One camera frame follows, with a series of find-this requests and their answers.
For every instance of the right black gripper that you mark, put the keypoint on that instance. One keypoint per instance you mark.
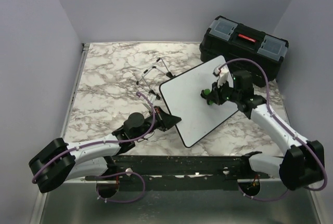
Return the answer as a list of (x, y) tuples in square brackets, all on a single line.
[(215, 93)]

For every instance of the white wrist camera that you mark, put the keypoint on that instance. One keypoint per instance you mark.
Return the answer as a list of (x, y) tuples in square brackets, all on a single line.
[(222, 74), (151, 98)]

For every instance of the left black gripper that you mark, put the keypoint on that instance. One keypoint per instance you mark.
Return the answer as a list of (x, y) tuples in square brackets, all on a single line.
[(166, 121)]

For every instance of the black wire easel stand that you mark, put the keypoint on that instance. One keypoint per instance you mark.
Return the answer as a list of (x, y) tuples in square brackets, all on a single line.
[(152, 75)]

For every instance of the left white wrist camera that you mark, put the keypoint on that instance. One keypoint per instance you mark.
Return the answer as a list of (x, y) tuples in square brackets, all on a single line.
[(151, 98)]

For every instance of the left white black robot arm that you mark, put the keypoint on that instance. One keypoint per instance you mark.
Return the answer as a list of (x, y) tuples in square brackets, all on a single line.
[(118, 142)]

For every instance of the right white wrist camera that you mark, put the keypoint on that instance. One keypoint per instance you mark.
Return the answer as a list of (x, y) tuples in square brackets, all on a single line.
[(222, 74)]

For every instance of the black plastic toolbox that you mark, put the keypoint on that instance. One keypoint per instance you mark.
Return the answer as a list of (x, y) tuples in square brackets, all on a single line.
[(235, 40)]

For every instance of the white whiteboard with red writing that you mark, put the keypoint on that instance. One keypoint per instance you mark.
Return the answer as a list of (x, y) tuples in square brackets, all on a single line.
[(182, 98)]

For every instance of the black front mounting rail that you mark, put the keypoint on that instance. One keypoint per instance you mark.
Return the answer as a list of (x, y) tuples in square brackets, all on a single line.
[(172, 173)]

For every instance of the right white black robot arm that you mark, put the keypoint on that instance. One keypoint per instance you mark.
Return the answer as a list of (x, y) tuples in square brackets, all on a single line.
[(302, 163)]

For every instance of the aluminium frame extrusion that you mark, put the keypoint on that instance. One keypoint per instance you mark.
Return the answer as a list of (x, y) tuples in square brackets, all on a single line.
[(52, 165)]

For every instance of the green black whiteboard eraser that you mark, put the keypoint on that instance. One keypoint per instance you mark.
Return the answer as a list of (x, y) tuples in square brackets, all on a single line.
[(205, 95)]

